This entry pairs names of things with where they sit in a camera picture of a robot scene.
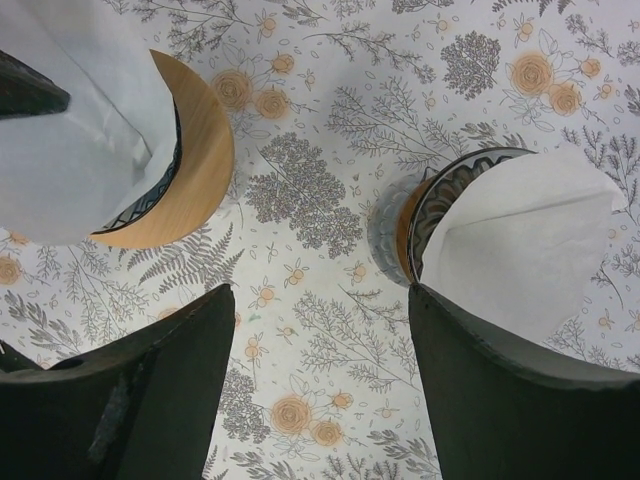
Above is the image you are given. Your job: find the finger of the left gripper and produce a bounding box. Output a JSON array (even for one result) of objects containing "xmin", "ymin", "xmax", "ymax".
[{"xmin": 0, "ymin": 51, "xmax": 69, "ymax": 115}]

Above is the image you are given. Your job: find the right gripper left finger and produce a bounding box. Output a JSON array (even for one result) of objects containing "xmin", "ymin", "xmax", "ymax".
[{"xmin": 1, "ymin": 284, "xmax": 235, "ymax": 479}]

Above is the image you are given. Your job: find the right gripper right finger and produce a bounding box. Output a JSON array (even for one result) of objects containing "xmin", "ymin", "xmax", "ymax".
[{"xmin": 409, "ymin": 284, "xmax": 639, "ymax": 479}]

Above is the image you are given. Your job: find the white paper coffee filter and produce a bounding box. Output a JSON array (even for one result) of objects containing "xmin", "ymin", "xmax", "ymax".
[{"xmin": 420, "ymin": 145, "xmax": 627, "ymax": 343}]

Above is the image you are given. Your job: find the light wooden ring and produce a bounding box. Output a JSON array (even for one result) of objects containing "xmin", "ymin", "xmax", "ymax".
[{"xmin": 89, "ymin": 48, "xmax": 236, "ymax": 249}]

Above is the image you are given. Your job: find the clear glass dripper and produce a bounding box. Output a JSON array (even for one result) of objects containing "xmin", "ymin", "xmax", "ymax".
[{"xmin": 407, "ymin": 147, "xmax": 539, "ymax": 286}]

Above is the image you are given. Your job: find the grey glass server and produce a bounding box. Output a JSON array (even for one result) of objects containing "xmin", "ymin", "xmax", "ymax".
[{"xmin": 367, "ymin": 173, "xmax": 423, "ymax": 287}]

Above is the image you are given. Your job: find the floral table mat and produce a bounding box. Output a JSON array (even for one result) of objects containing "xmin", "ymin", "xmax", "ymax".
[{"xmin": 1, "ymin": 1, "xmax": 639, "ymax": 479}]

